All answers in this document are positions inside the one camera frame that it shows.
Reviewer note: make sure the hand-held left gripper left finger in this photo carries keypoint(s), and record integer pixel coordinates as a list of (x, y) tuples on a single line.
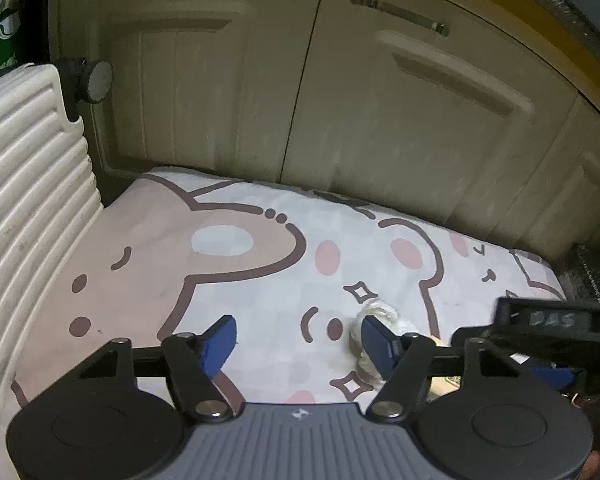
[(219, 347)]

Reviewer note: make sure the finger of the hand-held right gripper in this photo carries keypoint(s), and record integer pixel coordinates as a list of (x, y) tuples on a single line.
[(555, 377), (545, 317)]

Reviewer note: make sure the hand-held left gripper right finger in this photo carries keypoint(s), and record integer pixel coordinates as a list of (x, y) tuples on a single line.
[(377, 345)]

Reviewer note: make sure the yellow printed box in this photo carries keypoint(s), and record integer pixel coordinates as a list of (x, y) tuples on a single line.
[(445, 385)]

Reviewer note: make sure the black foil wrapped bundle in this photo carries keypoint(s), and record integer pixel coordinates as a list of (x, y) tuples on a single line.
[(592, 275)]

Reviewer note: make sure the pink bear printed blanket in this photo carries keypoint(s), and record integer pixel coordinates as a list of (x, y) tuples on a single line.
[(180, 260)]

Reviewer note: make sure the cream cabinet door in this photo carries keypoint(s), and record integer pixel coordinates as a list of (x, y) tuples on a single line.
[(570, 200), (205, 100), (405, 135)]

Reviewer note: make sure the cream cabinet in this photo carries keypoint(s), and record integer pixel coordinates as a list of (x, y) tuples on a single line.
[(405, 135)]

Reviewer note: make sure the white ribbed suitcase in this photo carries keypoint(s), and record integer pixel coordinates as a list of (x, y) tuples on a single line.
[(25, 185)]

